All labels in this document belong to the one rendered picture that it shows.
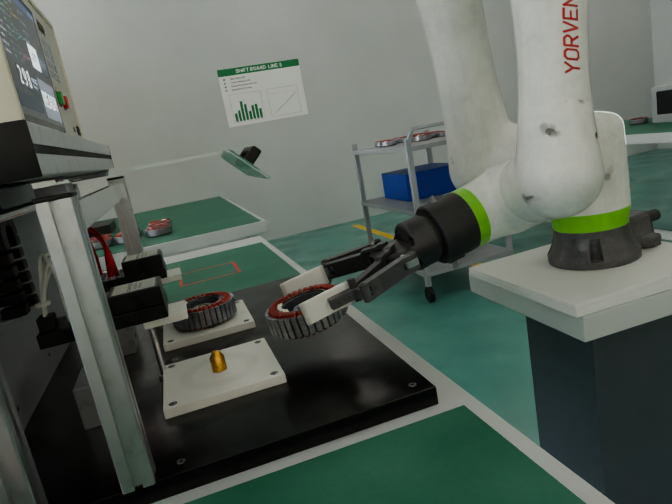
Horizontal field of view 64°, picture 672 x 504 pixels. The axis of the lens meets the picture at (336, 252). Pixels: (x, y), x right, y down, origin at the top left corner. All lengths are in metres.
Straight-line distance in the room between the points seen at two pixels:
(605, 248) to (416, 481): 0.58
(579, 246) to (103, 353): 0.74
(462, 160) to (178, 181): 5.19
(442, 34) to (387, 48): 5.72
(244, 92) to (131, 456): 5.68
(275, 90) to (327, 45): 0.78
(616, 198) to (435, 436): 0.54
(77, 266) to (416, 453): 0.36
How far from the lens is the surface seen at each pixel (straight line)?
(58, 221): 0.52
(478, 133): 0.97
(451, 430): 0.59
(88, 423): 0.74
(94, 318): 0.52
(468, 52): 0.95
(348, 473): 0.55
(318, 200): 6.27
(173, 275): 0.94
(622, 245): 0.99
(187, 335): 0.93
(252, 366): 0.74
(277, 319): 0.72
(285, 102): 6.20
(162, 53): 6.13
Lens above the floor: 1.06
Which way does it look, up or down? 12 degrees down
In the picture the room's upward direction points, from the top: 11 degrees counter-clockwise
